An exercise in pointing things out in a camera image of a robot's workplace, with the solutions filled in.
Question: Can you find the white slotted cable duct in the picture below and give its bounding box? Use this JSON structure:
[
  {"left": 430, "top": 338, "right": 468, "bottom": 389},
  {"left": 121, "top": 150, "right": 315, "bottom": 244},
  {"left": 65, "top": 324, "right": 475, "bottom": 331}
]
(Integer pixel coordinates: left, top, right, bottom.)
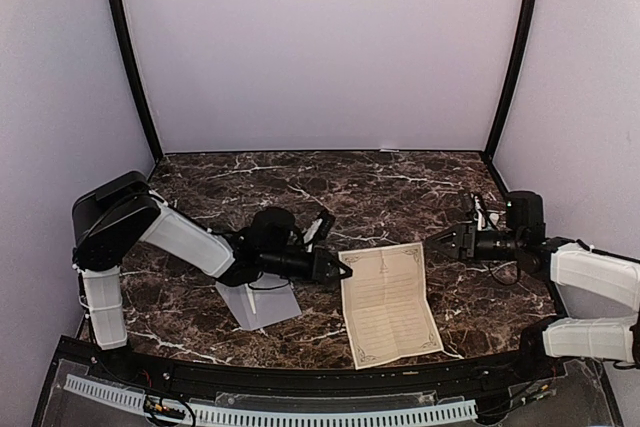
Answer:
[{"left": 63, "top": 374, "right": 477, "bottom": 426}]

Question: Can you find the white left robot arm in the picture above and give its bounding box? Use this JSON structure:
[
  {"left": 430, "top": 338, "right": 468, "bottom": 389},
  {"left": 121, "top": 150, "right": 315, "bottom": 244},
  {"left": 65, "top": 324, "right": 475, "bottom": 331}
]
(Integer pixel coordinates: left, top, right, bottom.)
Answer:
[{"left": 71, "top": 171, "right": 353, "bottom": 383}]

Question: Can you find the grey paper envelope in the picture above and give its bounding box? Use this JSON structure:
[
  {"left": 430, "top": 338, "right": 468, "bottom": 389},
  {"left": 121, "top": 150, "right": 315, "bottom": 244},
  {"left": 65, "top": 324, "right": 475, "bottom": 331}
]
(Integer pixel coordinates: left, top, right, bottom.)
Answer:
[{"left": 216, "top": 275, "right": 301, "bottom": 331}]

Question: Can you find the beige ornate letter paper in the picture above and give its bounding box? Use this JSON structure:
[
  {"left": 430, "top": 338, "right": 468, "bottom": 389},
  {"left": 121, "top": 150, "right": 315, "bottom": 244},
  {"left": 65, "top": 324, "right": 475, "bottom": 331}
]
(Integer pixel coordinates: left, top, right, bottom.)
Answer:
[
  {"left": 246, "top": 287, "right": 257, "bottom": 315},
  {"left": 339, "top": 242, "right": 444, "bottom": 370}
]

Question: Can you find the black frame corner post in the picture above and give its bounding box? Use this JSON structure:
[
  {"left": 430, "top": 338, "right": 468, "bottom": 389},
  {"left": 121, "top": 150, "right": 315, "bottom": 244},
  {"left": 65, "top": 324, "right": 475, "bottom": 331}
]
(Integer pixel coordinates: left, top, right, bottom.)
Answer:
[{"left": 483, "top": 0, "right": 536, "bottom": 164}]

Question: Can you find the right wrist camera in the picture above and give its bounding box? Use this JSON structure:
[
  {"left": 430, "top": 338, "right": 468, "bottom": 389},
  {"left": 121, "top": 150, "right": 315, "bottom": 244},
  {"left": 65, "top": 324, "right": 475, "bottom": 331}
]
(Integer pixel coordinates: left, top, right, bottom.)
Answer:
[{"left": 459, "top": 190, "right": 500, "bottom": 231}]

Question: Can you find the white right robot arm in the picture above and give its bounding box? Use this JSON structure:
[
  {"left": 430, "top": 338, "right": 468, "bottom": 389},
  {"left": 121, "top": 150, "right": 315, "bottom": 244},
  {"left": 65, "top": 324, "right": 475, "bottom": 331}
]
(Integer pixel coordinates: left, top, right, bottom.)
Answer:
[{"left": 426, "top": 190, "right": 639, "bottom": 381}]

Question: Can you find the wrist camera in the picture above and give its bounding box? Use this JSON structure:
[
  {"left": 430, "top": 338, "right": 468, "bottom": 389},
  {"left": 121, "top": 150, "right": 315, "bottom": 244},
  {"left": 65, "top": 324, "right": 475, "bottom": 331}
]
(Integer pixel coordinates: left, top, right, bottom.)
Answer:
[
  {"left": 459, "top": 190, "right": 500, "bottom": 231},
  {"left": 303, "top": 209, "right": 336, "bottom": 251}
]

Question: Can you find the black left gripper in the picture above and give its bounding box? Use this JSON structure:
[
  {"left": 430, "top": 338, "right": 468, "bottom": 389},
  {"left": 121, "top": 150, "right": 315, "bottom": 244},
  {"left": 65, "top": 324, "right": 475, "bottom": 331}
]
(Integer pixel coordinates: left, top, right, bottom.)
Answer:
[{"left": 260, "top": 247, "right": 353, "bottom": 285}]

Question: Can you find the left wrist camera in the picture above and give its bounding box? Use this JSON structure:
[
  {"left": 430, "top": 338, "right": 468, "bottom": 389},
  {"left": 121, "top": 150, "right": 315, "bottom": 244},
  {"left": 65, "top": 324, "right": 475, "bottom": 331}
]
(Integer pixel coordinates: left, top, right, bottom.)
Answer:
[{"left": 303, "top": 209, "right": 336, "bottom": 251}]

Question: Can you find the black left frame post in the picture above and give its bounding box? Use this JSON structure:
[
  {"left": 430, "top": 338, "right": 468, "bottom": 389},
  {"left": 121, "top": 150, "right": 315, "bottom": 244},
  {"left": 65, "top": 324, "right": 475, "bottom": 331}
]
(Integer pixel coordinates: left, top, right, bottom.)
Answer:
[{"left": 108, "top": 0, "right": 164, "bottom": 164}]

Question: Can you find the black front rail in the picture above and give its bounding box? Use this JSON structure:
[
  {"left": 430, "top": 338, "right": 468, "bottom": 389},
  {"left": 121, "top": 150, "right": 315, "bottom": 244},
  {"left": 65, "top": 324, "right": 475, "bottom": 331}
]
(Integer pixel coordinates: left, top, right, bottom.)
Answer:
[{"left": 54, "top": 336, "right": 566, "bottom": 403}]

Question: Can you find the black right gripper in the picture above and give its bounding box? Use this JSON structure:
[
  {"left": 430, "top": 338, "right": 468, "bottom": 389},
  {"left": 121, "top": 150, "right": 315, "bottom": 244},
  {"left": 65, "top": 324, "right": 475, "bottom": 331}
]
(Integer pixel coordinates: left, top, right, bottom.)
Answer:
[{"left": 426, "top": 223, "right": 524, "bottom": 264}]

